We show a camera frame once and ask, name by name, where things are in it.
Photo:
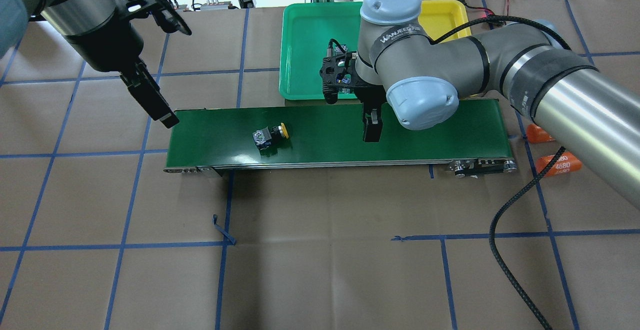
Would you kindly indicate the green plastic tray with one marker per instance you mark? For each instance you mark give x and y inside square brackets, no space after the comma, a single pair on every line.
[306,32]

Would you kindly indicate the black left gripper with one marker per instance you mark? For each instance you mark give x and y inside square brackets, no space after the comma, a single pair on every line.
[106,44]

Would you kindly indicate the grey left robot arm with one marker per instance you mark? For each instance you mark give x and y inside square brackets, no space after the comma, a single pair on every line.
[15,15]

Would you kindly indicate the green push button small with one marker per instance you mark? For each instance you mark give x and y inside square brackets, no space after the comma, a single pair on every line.
[343,81]

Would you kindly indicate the green conveyor belt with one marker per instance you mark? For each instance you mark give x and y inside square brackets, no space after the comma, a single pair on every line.
[473,141]

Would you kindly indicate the yellow push button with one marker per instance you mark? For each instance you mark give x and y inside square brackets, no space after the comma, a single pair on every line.
[270,136]

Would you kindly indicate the orange cylinder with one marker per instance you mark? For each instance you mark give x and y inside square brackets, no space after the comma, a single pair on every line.
[535,134]
[566,163]

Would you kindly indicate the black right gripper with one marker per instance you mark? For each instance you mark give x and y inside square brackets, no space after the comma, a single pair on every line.
[371,100]

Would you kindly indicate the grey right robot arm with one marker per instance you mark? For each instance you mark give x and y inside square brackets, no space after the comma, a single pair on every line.
[423,80]

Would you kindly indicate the green mushroom push button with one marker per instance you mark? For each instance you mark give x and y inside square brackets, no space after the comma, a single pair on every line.
[335,48]

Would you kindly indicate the yellow plastic tray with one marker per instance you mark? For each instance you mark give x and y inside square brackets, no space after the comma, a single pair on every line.
[440,16]

